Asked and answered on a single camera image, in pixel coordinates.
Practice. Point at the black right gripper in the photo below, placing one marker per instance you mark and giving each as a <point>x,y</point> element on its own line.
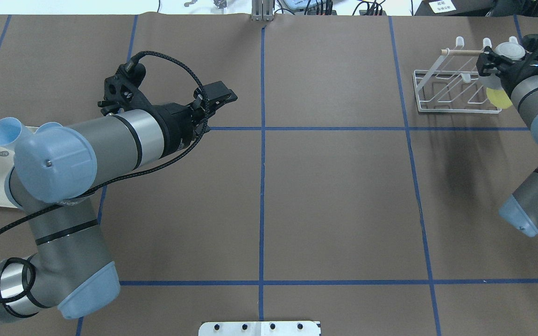
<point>515,73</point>

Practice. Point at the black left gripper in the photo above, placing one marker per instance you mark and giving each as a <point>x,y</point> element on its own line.
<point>172,125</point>

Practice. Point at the grey plastic cup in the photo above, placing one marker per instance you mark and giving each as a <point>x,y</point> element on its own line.
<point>492,64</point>

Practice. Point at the yellow plastic cup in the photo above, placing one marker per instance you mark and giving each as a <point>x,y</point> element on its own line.
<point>498,98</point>

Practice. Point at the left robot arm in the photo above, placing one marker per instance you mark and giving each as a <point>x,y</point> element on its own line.
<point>55,171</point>

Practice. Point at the blue plastic cup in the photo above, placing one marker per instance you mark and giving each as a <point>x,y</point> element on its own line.
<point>12,132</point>
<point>47,126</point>

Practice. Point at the white mounting plate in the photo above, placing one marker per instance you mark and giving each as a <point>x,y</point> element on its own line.
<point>261,328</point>

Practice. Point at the aluminium frame post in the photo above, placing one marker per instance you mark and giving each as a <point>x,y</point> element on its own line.
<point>262,10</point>

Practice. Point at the white wire cup rack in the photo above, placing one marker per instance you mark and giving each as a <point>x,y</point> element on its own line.
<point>451,84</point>

